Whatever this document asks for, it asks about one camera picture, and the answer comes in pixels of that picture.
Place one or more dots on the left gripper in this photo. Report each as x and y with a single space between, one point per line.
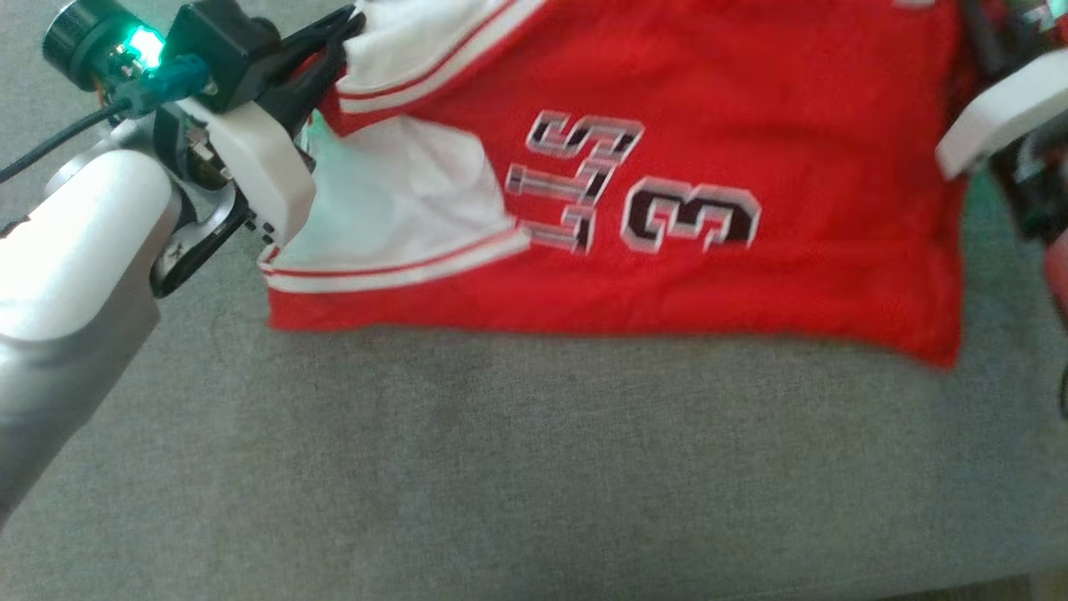
259 175

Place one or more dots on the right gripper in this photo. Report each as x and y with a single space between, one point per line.
1018 108

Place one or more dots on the red and white basketball jersey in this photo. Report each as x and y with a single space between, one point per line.
751 125

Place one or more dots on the large grey fabric sofa seat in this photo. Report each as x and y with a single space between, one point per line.
501 467

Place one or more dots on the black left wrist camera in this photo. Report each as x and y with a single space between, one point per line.
221 50

